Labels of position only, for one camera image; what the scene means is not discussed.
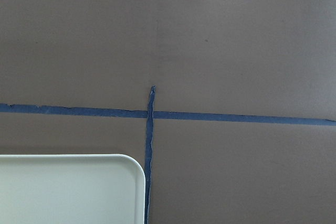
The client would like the white bear tray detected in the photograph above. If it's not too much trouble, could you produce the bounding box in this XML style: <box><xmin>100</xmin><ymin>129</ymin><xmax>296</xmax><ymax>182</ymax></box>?
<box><xmin>1</xmin><ymin>154</ymin><xmax>145</xmax><ymax>223</ymax></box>

